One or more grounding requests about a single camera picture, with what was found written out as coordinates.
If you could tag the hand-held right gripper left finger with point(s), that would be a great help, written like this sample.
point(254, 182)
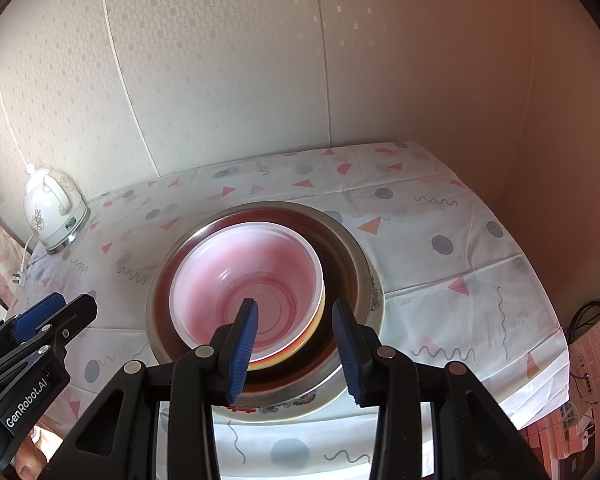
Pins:
point(242, 350)

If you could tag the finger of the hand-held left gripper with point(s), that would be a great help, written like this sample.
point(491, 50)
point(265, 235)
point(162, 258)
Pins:
point(35, 317)
point(70, 320)

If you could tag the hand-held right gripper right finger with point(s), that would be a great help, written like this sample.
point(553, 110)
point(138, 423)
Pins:
point(347, 355)

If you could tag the yellow bowl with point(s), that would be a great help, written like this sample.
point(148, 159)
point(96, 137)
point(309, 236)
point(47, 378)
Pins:
point(307, 332)

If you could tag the large white floral plate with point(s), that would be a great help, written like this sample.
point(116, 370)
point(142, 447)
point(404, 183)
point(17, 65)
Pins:
point(377, 300)

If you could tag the red bowl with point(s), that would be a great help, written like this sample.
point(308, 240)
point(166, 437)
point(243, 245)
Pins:
point(240, 270)

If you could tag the stainless steel bowl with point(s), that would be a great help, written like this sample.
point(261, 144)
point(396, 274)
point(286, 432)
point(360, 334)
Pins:
point(347, 260)

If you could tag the person's left hand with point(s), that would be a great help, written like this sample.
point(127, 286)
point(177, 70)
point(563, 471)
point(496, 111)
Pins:
point(27, 462)

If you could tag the white power plug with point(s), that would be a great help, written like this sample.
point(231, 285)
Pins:
point(17, 277)

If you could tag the white floral electric kettle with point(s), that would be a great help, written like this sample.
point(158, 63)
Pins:
point(45, 210)

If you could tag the patterned white tablecloth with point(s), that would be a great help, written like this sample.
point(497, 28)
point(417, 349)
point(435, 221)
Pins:
point(455, 220)

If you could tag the white power strip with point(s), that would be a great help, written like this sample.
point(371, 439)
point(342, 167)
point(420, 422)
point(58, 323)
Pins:
point(572, 435)

